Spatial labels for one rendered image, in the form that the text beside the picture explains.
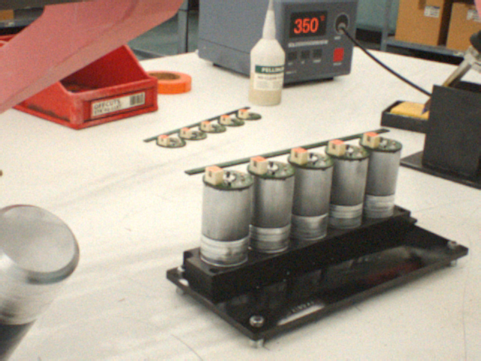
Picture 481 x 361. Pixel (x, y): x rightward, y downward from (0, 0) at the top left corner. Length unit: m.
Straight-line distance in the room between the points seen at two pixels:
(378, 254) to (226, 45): 0.49
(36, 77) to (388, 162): 0.30
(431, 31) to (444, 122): 4.36
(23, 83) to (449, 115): 0.46
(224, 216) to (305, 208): 0.06
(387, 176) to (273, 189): 0.09
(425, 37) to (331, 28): 4.13
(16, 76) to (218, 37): 0.72
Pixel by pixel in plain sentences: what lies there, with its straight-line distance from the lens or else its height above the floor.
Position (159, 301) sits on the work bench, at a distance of 0.38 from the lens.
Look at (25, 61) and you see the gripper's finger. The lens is 0.16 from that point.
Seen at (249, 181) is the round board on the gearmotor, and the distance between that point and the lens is 0.36.
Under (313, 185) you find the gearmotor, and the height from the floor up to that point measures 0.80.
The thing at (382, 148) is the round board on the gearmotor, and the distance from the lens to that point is 0.43.
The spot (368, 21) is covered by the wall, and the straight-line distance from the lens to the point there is 5.66.
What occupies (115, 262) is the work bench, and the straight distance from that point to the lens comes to 0.42.
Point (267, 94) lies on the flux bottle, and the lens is 0.73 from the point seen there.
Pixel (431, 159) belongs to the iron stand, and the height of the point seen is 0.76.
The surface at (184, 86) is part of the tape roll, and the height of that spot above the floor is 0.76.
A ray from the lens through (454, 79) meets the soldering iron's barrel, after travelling 0.59.
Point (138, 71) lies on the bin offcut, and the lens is 0.71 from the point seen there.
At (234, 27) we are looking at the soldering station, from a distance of 0.85.
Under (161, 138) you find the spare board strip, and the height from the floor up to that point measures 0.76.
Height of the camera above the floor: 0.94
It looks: 21 degrees down
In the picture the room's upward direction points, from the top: 3 degrees clockwise
